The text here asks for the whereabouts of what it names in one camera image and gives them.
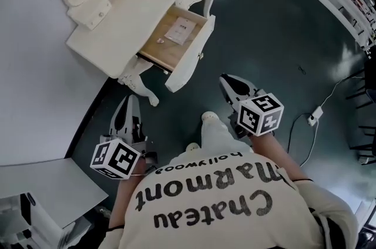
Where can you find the white power adapter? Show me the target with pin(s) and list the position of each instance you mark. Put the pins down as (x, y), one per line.
(315, 115)

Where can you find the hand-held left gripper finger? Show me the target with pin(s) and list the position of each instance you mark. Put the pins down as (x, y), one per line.
(134, 112)
(113, 130)

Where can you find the white and black device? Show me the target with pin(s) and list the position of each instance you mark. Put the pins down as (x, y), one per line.
(26, 221)

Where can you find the small white jewellery drawer unit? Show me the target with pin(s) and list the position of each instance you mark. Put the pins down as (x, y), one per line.
(88, 17)

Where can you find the person's white printed shirt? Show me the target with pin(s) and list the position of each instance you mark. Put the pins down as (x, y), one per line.
(223, 206)

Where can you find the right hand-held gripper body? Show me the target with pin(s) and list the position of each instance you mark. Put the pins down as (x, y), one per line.
(258, 115)

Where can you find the small black floor object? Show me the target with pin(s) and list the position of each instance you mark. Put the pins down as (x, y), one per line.
(301, 70)

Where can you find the small pink object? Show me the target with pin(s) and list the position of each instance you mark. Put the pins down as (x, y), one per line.
(160, 41)

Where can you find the person's right forearm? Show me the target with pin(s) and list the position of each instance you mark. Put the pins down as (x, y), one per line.
(276, 156)

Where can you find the black metal chair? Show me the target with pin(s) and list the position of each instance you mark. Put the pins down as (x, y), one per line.
(365, 101)

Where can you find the grey board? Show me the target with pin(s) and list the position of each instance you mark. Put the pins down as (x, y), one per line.
(50, 186)

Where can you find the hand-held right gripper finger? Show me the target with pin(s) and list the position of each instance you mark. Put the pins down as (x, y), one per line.
(246, 84)
(227, 93)

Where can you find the person's white trousers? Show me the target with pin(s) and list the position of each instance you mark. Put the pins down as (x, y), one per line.
(216, 136)

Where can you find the person's left forearm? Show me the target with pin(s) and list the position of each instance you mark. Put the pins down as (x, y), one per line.
(123, 201)

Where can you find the white wooden drawer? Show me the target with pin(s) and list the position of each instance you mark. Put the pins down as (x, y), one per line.
(173, 49)

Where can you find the person's white shoe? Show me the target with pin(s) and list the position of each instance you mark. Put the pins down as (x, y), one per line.
(192, 147)
(210, 116)

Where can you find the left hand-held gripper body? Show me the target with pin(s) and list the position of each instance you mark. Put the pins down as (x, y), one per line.
(117, 158)

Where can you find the white paper packet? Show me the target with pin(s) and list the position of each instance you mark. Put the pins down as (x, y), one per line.
(179, 30)

